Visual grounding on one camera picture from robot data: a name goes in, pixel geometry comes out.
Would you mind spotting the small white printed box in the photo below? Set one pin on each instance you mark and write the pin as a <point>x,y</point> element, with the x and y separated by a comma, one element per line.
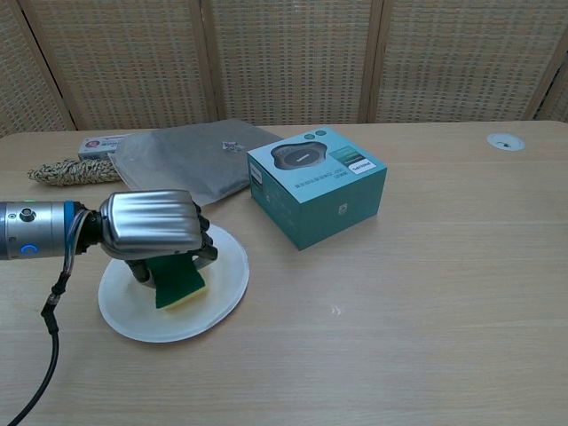
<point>100,146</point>

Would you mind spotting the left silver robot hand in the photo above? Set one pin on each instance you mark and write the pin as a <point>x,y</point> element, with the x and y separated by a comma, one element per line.
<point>151,224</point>

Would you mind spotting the grey cloth in plastic bag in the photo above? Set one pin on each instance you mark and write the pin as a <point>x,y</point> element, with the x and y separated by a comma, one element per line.
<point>186,166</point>

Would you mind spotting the woven rattan folding screen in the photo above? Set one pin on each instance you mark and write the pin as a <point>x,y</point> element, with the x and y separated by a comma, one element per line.
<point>284,57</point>

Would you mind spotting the green yellow sponge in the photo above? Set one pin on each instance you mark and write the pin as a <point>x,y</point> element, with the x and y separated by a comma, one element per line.
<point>177,284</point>

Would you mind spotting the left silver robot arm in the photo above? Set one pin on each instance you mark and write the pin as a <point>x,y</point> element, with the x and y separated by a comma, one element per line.
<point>37,231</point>

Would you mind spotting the teal product box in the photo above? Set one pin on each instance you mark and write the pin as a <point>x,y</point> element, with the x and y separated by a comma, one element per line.
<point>319,191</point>

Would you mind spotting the white paper plate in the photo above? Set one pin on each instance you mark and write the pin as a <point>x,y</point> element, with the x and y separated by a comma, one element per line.
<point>146,319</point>

